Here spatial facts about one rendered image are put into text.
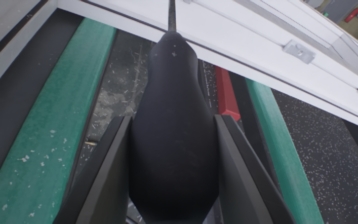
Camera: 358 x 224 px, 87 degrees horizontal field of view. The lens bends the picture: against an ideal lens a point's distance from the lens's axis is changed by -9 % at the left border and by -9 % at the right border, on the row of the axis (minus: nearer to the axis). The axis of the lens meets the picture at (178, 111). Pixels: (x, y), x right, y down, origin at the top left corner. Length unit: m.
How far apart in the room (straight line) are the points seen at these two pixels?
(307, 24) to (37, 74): 0.80
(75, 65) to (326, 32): 0.85
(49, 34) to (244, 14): 0.20
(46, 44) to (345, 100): 0.45
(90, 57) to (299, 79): 0.29
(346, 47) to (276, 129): 0.70
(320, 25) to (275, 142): 0.68
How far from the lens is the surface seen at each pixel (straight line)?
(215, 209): 0.52
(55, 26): 0.24
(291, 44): 0.30
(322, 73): 0.37
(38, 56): 0.21
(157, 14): 0.25
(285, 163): 0.23
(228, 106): 0.64
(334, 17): 9.22
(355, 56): 0.89
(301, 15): 0.82
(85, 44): 0.20
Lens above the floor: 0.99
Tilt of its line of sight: 44 degrees down
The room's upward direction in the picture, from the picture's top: 36 degrees clockwise
